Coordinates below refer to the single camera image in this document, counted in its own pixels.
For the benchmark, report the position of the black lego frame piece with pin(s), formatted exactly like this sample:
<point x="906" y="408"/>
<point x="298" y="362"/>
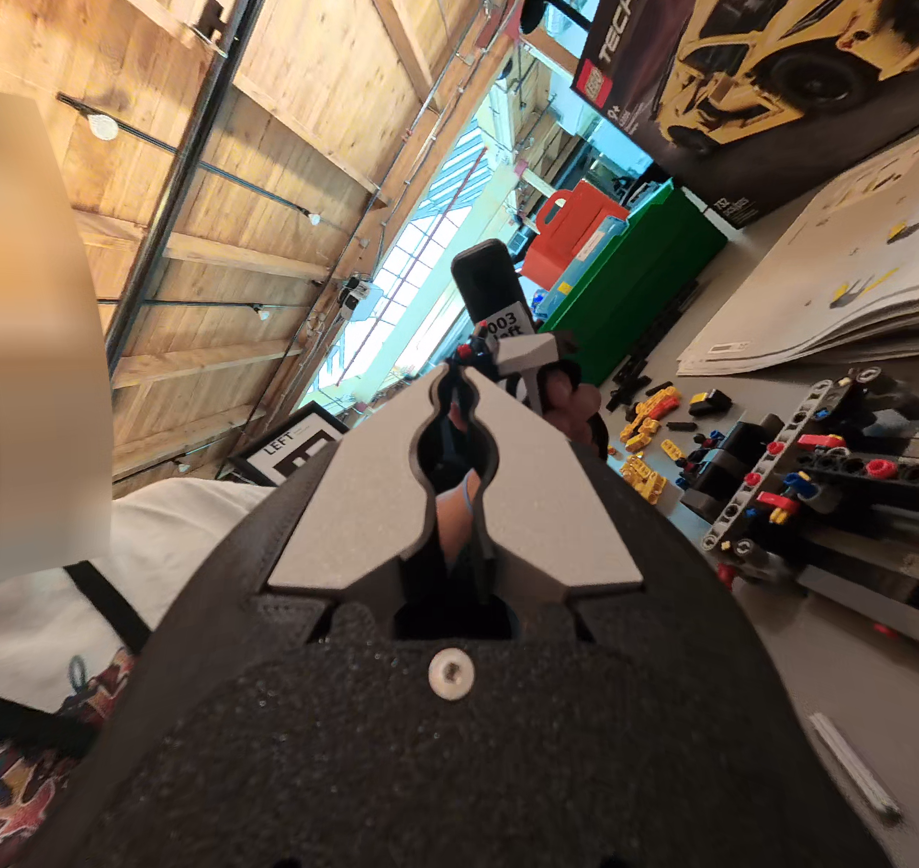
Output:
<point x="646" y="351"/>

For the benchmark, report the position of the white instruction booklet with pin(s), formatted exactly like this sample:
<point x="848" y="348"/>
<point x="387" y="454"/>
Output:
<point x="825" y="272"/>

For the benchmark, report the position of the lego set box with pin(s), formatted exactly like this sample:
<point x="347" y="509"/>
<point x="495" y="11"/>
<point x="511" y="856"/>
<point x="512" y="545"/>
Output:
<point x="790" y="164"/>

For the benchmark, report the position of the white cloth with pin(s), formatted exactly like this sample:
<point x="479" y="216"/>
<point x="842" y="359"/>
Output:
<point x="179" y="523"/>

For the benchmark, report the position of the person's left hand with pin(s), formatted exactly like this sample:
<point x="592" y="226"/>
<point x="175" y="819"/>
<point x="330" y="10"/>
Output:
<point x="574" y="401"/>

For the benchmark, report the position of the blue wristband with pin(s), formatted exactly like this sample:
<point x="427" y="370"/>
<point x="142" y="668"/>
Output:
<point x="472" y="495"/>

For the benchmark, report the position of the green plastic bin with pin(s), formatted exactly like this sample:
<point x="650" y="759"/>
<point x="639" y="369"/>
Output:
<point x="646" y="286"/>

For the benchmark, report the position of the black yellow lego connector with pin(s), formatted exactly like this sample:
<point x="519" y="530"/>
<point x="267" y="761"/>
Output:
<point x="711" y="401"/>

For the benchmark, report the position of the pile of yellow lego pieces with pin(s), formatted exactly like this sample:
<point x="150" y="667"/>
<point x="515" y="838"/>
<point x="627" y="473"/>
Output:
<point x="639" y="426"/>

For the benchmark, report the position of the grey lego axle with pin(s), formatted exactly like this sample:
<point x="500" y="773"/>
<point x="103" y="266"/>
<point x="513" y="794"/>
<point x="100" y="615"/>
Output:
<point x="854" y="767"/>

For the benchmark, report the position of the black steel ceiling beam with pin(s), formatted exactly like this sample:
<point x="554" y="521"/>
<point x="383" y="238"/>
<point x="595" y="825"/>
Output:
<point x="194" y="150"/>

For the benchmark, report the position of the white ceiling device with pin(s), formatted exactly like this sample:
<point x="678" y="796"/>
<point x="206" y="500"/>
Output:
<point x="355" y="297"/>

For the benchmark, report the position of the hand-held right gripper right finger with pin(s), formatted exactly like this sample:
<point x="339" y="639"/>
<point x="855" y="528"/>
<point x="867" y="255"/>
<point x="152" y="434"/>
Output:
<point x="567" y="516"/>

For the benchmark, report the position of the red lego connector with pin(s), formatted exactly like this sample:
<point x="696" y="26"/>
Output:
<point x="664" y="398"/>

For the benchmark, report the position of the lego car chassis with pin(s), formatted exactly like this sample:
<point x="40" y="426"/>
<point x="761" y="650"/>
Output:
<point x="790" y="416"/>

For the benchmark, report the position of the light blue wrapped package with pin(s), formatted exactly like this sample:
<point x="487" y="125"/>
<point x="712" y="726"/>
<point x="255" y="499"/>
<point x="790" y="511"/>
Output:
<point x="596" y="243"/>

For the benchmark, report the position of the framed black white marker sign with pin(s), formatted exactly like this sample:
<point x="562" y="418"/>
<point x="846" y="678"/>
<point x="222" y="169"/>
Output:
<point x="287" y="444"/>

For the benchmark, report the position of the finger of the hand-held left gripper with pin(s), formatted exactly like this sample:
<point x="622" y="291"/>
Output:
<point x="528" y="352"/>

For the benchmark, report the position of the person's left forearm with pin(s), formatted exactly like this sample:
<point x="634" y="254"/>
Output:
<point x="456" y="516"/>

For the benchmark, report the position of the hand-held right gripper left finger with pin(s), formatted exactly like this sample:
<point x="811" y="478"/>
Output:
<point x="337" y="516"/>

